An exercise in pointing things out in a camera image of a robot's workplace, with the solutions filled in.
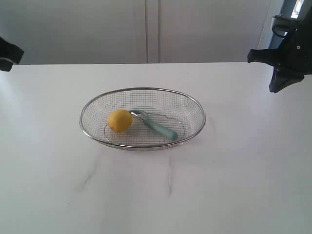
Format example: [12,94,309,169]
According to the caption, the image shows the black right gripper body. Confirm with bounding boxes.
[278,17,312,75]

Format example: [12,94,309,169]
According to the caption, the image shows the teal handled peeler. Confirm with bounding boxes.
[129,109,178,141]

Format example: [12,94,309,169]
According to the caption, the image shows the oval wire mesh basket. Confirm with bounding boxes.
[79,87,206,151]

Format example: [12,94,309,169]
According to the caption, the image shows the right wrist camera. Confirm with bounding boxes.
[271,15,301,32]

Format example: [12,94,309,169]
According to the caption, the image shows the yellow lemon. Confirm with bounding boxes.
[107,109,133,133]

